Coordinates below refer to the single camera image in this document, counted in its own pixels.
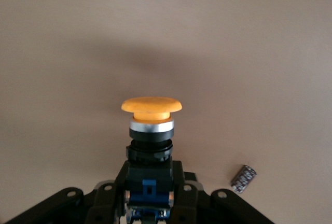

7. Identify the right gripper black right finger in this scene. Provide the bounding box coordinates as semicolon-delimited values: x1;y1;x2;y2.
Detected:
170;160;276;224

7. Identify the small black printed component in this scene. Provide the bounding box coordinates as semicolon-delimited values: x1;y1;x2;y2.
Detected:
230;164;258;194

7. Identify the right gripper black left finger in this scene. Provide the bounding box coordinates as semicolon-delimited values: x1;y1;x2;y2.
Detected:
4;161;130;224

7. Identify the orange mushroom push button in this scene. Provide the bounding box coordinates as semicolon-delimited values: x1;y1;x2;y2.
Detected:
120;96;183;224

